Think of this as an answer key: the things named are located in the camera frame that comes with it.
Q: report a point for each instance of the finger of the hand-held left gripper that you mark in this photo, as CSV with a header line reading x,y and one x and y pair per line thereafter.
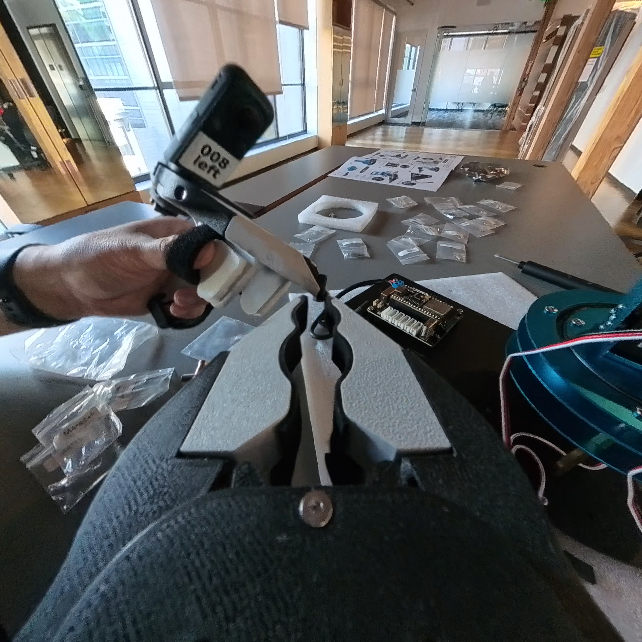
x,y
271,251

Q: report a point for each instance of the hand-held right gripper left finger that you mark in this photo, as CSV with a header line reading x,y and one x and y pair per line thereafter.
x,y
235,401

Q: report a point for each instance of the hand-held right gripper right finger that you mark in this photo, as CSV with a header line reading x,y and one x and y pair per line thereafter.
x,y
396,401

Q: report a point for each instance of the controller circuit board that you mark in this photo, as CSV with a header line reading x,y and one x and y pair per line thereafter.
x,y
416,311

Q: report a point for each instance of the black metal base plate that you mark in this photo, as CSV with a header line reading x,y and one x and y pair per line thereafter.
x,y
481,328

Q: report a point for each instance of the blue toy robot arm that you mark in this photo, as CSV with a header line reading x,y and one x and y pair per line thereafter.
x,y
566,361

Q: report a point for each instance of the person's left hand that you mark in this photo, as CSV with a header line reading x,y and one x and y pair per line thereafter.
x,y
100,271

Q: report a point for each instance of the beige roller blind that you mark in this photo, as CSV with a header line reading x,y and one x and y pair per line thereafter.
x,y
371,55
215,45

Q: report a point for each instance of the wooden pillar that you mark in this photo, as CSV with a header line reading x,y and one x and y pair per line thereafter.
x,y
331,75
612,130

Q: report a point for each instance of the group of clear screw bags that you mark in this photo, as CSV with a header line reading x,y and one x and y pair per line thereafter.
x,y
406,251

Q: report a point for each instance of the printed instruction sheet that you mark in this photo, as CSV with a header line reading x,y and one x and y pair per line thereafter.
x,y
396,170

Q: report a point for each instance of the large crumpled clear bag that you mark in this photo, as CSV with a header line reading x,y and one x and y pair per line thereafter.
x,y
85,346

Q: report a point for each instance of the black screwdriver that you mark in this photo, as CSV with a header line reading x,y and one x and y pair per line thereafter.
x,y
551,275

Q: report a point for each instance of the bag of dark metal parts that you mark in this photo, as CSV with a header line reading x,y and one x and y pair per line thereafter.
x,y
484,170

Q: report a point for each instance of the black wristwatch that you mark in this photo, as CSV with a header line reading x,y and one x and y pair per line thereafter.
x,y
20,313

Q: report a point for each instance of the white foam frame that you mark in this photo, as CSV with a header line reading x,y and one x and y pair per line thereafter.
x,y
313,215

